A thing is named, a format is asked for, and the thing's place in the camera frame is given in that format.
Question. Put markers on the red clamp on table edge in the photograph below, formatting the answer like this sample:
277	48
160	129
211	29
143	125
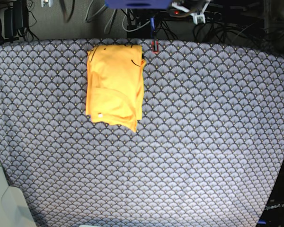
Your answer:
155	46

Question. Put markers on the blue fan-pattern tablecloth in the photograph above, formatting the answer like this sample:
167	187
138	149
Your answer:
206	153

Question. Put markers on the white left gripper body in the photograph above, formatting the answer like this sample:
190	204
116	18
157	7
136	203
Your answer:
196	11

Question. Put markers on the blue box overhead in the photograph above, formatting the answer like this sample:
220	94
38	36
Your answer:
138	4

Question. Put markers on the yellow T-shirt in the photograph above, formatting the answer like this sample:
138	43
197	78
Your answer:
115	86

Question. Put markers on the black power strip red switch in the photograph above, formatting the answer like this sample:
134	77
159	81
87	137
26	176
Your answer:
198	17

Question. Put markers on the grey white furniture corner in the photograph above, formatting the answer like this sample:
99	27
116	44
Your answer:
14	211

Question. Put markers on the black OpenArm box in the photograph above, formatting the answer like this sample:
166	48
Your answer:
273	214

